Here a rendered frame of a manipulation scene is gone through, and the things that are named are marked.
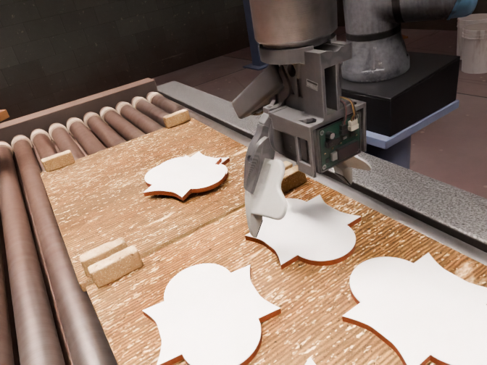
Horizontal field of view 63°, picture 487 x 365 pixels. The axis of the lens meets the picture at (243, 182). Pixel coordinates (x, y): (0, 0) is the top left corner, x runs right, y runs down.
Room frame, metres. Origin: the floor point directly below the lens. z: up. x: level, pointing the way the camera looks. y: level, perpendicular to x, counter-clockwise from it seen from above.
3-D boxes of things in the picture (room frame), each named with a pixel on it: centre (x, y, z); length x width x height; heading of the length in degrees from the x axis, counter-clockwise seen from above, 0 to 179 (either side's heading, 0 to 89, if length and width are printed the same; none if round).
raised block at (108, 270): (0.38, 0.17, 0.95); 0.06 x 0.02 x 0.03; 118
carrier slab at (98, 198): (0.64, 0.16, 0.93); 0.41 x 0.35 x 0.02; 26
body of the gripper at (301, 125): (0.37, -0.08, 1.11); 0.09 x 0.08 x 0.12; 28
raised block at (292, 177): (0.51, -0.07, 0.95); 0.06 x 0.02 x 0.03; 118
